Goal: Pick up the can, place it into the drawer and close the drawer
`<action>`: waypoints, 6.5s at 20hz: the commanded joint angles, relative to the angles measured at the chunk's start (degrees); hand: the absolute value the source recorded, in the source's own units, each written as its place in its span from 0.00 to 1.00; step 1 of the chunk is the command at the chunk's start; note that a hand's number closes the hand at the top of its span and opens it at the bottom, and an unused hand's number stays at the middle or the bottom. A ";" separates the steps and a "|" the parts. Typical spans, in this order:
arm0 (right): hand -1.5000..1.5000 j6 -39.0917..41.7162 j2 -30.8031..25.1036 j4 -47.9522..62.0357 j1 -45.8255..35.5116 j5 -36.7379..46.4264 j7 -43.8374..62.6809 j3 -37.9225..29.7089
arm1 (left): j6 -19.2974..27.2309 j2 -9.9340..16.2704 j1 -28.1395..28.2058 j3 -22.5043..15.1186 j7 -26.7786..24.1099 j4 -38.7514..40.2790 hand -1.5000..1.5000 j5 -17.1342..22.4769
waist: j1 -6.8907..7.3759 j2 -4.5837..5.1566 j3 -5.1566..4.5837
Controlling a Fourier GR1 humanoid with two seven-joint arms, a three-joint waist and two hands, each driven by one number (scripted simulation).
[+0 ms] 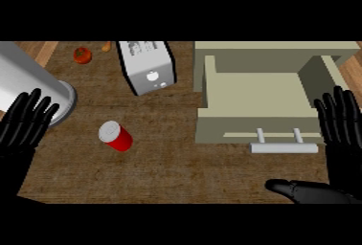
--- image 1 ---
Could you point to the beige drawer front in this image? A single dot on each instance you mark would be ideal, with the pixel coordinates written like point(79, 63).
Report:
point(246, 126)

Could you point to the large silver cylinder pot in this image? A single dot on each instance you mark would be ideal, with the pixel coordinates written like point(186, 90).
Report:
point(28, 83)

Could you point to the beige cabinet body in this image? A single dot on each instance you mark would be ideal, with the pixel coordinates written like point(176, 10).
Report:
point(278, 51)

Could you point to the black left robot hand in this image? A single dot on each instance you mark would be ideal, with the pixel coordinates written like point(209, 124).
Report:
point(21, 127)

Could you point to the small orange vegetable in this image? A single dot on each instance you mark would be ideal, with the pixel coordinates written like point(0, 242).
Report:
point(107, 47)

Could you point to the red can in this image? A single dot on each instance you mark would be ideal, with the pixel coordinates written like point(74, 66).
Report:
point(116, 136)

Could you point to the beige open drawer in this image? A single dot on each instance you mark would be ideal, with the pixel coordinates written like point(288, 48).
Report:
point(256, 89)

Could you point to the red tomato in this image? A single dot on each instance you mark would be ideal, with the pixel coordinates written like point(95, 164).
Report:
point(82, 55)

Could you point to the silver toaster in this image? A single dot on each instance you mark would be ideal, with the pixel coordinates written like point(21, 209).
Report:
point(147, 67)

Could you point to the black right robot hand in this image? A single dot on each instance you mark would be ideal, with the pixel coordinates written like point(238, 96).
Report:
point(340, 150)

